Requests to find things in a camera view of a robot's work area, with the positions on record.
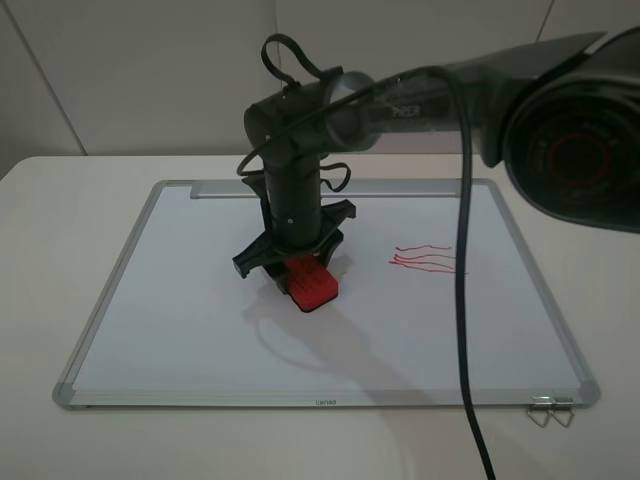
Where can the silver binder clip left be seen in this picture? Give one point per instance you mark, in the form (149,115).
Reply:
(539,410)

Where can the red whiteboard eraser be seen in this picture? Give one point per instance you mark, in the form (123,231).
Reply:
(310,285)

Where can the white whiteboard with aluminium frame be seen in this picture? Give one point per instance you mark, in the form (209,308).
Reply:
(177,326)

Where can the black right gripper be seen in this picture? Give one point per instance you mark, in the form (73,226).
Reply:
(290,237)

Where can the silver binder clip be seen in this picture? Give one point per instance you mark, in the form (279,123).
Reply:
(539,410)
(562,411)

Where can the silver binder clip right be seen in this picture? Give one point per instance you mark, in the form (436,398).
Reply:
(562,411)

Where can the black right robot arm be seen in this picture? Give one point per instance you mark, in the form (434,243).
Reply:
(562,116)

